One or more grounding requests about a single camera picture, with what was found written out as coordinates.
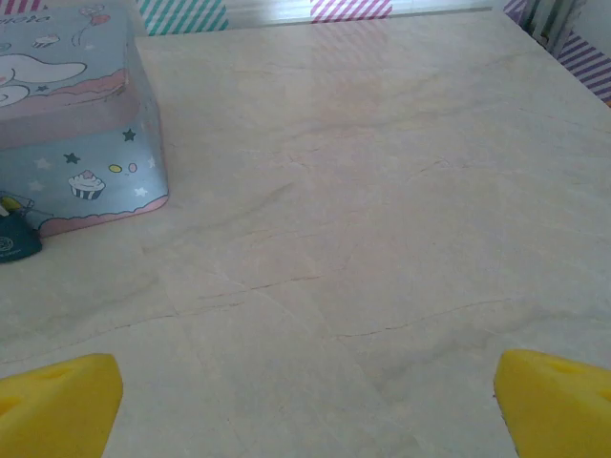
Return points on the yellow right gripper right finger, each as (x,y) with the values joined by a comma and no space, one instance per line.
(558,410)

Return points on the dark padlock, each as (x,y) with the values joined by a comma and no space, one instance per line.
(14,241)

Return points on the aluminium frame corner post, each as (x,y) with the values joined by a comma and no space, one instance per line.
(554,24)

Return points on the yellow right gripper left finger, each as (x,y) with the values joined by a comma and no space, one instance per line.
(57,410)

